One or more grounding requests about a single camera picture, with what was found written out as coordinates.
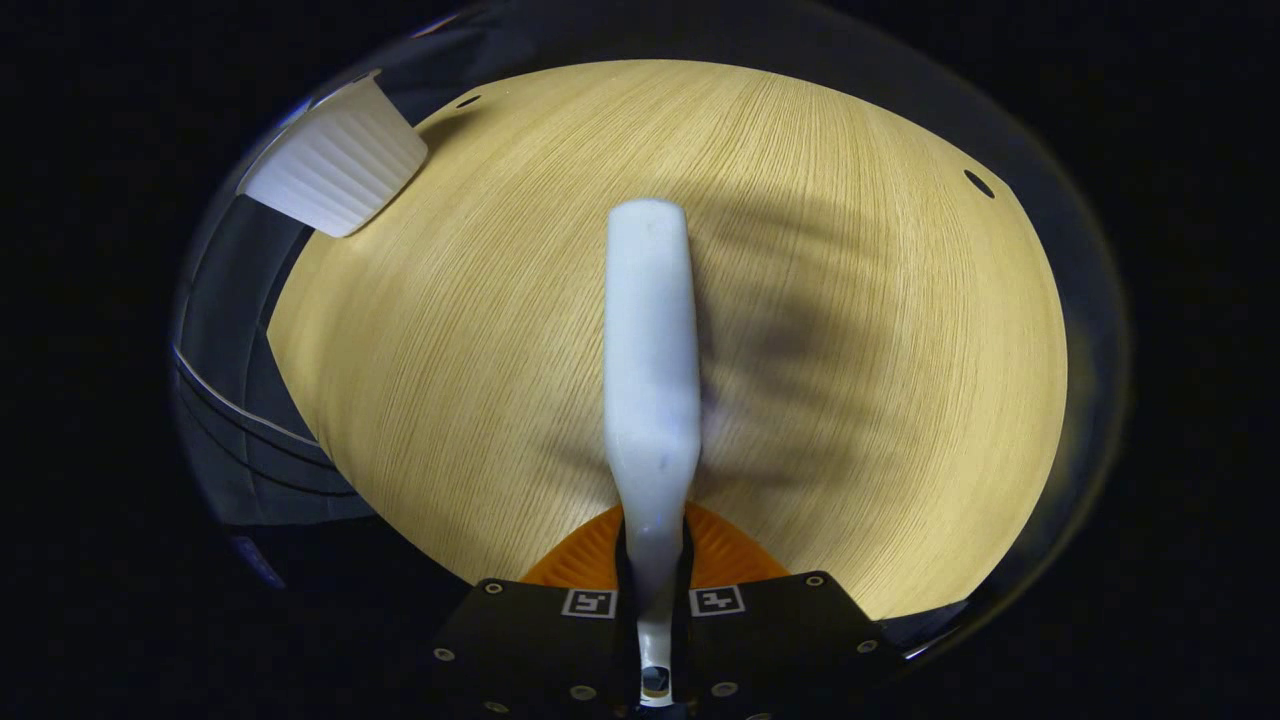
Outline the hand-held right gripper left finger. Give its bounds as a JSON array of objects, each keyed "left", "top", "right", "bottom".
[{"left": 430, "top": 505, "right": 641, "bottom": 719}]

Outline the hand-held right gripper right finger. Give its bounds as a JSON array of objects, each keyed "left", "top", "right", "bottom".
[{"left": 672, "top": 503, "right": 881, "bottom": 720}]

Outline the small white broom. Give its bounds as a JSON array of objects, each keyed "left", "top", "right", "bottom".
[{"left": 603, "top": 198, "right": 703, "bottom": 709}]

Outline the white ribbed garbage bin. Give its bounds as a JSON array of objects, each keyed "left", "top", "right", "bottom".
[{"left": 237, "top": 70, "right": 429, "bottom": 239}]

